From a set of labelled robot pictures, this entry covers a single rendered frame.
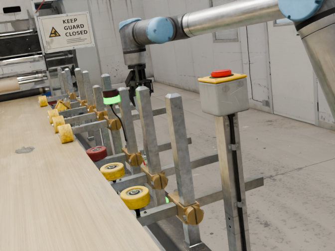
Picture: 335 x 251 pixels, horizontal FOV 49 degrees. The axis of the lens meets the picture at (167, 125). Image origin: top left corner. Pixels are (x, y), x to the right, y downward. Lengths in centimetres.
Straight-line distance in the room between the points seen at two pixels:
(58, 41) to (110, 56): 656
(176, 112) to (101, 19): 927
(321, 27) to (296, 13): 7
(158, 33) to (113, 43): 890
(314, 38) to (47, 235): 79
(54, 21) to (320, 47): 298
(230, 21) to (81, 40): 257
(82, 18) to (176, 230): 280
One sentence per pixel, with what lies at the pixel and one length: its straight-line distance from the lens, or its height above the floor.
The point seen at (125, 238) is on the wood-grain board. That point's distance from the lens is 84.
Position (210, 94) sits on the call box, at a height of 119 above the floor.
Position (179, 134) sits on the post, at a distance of 98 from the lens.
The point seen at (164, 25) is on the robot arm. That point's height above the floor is 134.
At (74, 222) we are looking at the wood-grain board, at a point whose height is 90.
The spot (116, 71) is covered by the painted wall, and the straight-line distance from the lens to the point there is 1023.
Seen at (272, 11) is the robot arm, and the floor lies 133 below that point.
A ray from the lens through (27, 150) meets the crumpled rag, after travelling 171.
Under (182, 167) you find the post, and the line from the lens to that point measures 100.
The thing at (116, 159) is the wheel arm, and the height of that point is 85.
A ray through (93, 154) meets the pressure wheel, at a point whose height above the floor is 90.
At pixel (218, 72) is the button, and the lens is 71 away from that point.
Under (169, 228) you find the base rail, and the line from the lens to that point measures 125.
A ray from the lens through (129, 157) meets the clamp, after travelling 148.
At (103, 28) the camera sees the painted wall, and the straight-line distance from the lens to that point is 1017.
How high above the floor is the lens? 132
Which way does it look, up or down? 14 degrees down
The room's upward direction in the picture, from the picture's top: 8 degrees counter-clockwise
